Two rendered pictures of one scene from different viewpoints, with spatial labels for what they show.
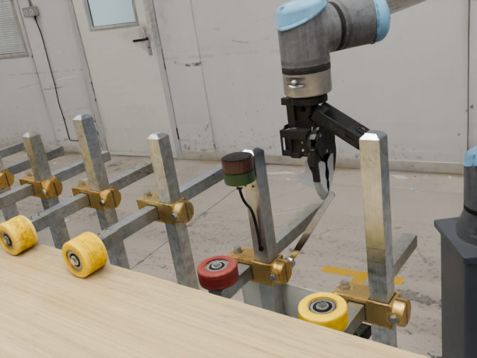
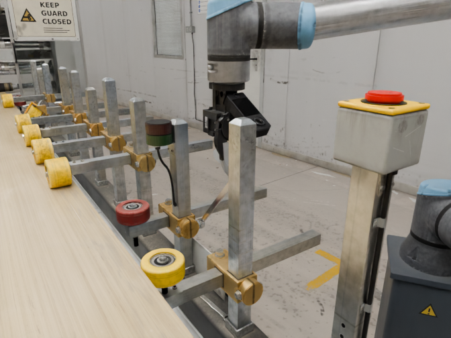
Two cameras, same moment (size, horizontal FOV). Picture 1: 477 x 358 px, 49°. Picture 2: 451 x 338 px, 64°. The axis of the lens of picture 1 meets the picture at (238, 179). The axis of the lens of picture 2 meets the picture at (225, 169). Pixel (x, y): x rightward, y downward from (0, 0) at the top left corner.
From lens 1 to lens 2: 0.46 m
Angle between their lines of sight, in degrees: 16
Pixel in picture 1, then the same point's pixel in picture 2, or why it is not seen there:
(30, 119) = (176, 100)
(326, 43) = (242, 37)
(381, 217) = (238, 199)
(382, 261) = (237, 239)
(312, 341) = (125, 284)
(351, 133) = not seen: hidden behind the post
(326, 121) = (232, 106)
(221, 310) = (98, 237)
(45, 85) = (188, 80)
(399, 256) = (290, 246)
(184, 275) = not seen: hidden behind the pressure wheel
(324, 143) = not seen: hidden behind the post
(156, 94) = (254, 98)
